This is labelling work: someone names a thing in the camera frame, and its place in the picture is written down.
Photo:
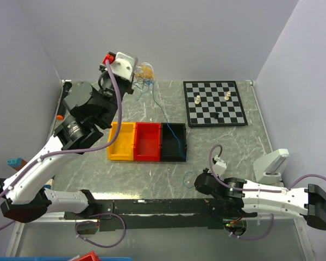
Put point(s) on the black marker orange cap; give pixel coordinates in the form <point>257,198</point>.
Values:
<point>61,108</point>

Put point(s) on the white chess piece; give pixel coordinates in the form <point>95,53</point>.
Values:
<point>197,100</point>
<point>227,96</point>

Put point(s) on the yellow plastic bin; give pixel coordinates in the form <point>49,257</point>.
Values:
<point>123,147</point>

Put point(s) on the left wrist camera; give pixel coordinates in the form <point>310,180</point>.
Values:
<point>122,64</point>

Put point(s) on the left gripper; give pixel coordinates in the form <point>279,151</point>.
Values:
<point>105,73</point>

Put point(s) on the white chess piece right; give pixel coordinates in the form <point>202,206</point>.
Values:
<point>227,96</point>

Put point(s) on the grey white stand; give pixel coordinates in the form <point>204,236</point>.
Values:
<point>269,168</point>

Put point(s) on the chessboard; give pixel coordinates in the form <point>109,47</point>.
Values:
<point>212,93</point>

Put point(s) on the aluminium rail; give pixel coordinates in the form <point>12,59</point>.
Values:
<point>279,216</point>

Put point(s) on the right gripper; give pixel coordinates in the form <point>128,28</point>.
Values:
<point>207,172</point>

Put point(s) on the blue brown toy block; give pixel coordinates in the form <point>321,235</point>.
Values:
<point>16,163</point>

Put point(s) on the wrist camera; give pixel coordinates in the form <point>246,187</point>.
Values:
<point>219,166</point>
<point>122,64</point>

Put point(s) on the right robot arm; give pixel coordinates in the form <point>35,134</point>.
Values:
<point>236,198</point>

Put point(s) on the red plastic bin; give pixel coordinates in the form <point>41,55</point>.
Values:
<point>147,141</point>

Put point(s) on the red bin at bottom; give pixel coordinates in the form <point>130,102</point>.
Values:
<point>90,256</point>

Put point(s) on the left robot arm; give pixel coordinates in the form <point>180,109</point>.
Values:
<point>90,111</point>

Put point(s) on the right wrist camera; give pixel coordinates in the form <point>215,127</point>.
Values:
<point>219,166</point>

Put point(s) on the white chess piece left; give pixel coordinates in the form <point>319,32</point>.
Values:
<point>197,100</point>

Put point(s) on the black plastic bin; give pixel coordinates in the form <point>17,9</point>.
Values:
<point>173,142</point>

